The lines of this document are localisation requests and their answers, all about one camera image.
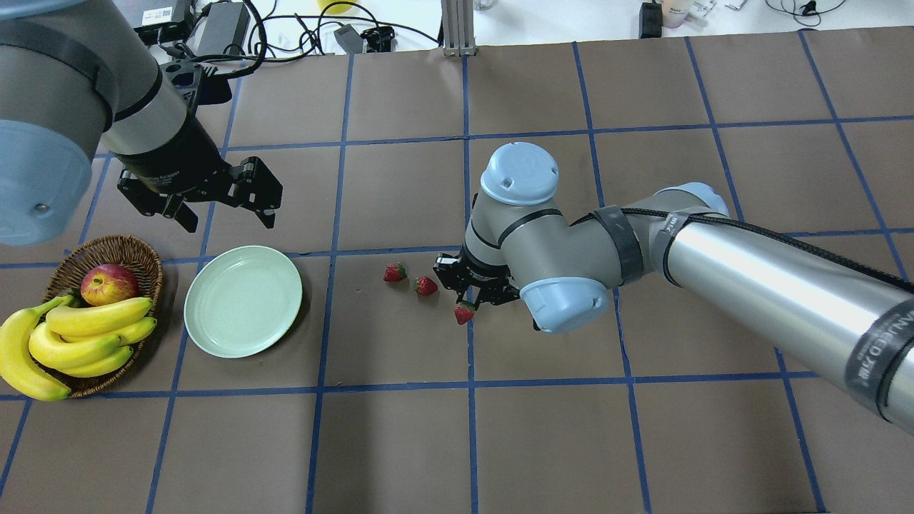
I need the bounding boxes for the aluminium frame post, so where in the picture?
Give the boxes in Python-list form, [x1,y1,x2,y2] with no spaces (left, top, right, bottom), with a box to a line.
[441,0,477,56]

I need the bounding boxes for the yellow banana bunch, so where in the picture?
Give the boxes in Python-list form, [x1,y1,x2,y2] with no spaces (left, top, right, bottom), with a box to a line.
[1,295,158,401]

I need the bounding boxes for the wicker basket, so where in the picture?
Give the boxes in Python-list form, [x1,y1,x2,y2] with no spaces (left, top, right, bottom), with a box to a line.
[39,235,164,399]

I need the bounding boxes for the yellow tape roll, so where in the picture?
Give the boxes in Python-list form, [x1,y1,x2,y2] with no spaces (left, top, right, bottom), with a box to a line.
[316,0,356,16]

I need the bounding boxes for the red apple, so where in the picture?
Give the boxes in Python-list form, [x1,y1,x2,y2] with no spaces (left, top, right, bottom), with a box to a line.
[79,263,139,306]

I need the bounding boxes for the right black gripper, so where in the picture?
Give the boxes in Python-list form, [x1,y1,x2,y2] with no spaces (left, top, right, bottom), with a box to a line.
[432,247,519,307]

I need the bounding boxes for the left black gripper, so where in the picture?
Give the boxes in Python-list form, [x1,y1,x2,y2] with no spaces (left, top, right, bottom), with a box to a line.
[117,118,283,233]

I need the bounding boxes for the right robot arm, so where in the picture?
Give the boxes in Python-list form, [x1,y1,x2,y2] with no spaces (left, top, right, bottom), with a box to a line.
[433,142,913,433]

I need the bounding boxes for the strawberry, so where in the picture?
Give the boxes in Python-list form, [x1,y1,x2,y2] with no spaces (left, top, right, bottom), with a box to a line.
[383,261,408,283]
[453,301,477,326]
[413,276,438,297]

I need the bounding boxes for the black cables bundle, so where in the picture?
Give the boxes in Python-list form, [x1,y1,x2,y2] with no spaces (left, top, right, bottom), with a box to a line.
[243,0,440,64]

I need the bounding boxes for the black power adapter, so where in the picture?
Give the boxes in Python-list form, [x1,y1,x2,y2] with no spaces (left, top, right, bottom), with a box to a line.
[195,2,251,55]

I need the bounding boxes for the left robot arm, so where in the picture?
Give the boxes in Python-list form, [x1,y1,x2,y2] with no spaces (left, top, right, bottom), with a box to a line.
[1,1,283,246]

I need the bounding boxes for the light green plate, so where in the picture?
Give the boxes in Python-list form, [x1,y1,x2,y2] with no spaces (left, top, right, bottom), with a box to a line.
[183,246,303,358]

